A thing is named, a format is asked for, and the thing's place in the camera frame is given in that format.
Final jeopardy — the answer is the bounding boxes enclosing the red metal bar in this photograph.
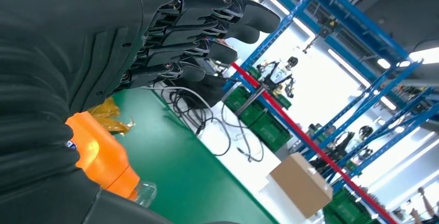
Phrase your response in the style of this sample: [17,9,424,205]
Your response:
[230,61,401,224]

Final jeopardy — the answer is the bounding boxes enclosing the green plastic crate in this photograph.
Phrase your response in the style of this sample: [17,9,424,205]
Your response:
[248,111,293,154]
[224,87,267,127]
[324,188,376,224]

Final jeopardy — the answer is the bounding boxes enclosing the dark background humanoid robot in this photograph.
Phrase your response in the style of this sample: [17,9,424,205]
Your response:
[309,125,374,176]

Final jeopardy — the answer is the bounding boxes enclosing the orange detergent bottle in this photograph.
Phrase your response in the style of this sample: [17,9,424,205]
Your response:
[65,111,158,208]

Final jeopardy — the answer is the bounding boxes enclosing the long black cable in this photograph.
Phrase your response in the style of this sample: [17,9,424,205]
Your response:
[219,102,265,163]

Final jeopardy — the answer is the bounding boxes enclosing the white background humanoid robot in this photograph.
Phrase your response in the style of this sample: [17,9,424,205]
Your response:
[255,56,299,99]

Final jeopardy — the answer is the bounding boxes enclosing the coiled black cable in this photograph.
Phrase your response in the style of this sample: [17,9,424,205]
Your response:
[161,87,232,157]

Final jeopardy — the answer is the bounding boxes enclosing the blue metal shelf rack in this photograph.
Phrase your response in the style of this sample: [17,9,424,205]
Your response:
[223,0,439,224]

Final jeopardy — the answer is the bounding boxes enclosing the green table mat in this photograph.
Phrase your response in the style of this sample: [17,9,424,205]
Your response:
[111,87,280,224]

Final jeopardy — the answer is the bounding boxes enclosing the cardboard box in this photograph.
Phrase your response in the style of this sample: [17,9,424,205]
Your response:
[269,152,334,220]

